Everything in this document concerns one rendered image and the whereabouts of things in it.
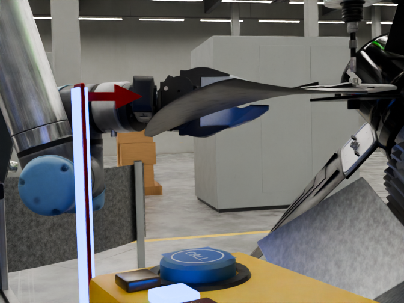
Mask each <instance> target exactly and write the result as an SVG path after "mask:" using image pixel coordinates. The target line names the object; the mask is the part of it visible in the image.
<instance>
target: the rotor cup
mask: <svg viewBox="0 0 404 303"><path fill-rule="evenodd" d="M388 34H389V32H388V33H385V34H382V35H380V36H378V37H376V38H374V39H372V40H370V41H369V42H368V43H366V44H365V45H364V46H363V47H362V48H360V49H359V50H358V51H357V52H356V72H354V73H355V74H356V75H357V76H358V77H359V78H360V79H361V80H362V83H361V84H386V85H395V86H397V89H396V90H388V91H380V92H375V94H400V95H401V97H400V98H392V99H375V100H361V109H356V111H357V112H358V113H359V115H360V116H362V118H363V119H365V121H366V122H367V123H368V124H369V125H370V126H371V127H372V128H373V129H374V130H375V131H377V132H380V135H379V149H380V151H381V153H382V154H383V155H384V156H385V157H386V158H387V159H388V160H391V156H390V154H391V150H392V148H393V147H394V146H395V145H396V143H395V142H394V140H395V139H396V136H397V135H398V133H399V132H400V130H401V128H402V127H403V125H404V56H403V55H399V54H395V53H392V52H389V51H385V50H384V47H385V44H386V42H387V38H388ZM349 68H350V61H349V62H348V64H347V66H346V67H345V69H344V72H343V74H342V77H341V82H340V83H345V82H349V78H351V77H350V76H349V75H348V74H347V71H348V69H349Z"/></svg>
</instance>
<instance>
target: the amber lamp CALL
mask: <svg viewBox="0 0 404 303"><path fill-rule="evenodd" d="M115 283H116V285H118V286H119V287H121V288H122V289H123V290H124V291H126V292H127V293H131V292H137V291H141V290H147V289H153V288H157V287H159V286H160V284H161V278H160V276H159V275H157V274H155V273H154V272H152V271H150V270H148V269H139V270H135V271H128V272H121V273H117V274H116V275H115Z"/></svg>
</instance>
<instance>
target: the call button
mask: <svg viewBox="0 0 404 303"><path fill-rule="evenodd" d="M161 255H163V257H162V258H161V260H160V278H162V279H164V280H167V281H171V282H175V283H186V284H201V283H213V282H218V281H223V280H227V279H229V278H232V277H234V276H236V259H235V258H237V257H235V256H233V255H231V254H230V253H229V252H227V251H223V250H220V249H214V248H211V247H209V246H207V247H202V248H193V249H182V250H178V251H173V252H168V253H164V254H161Z"/></svg>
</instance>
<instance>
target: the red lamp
mask: <svg viewBox="0 0 404 303"><path fill-rule="evenodd" d="M181 303H217V302H215V301H214V300H212V299H210V298H207V297H206V298H201V299H195V300H191V301H186V302H181Z"/></svg>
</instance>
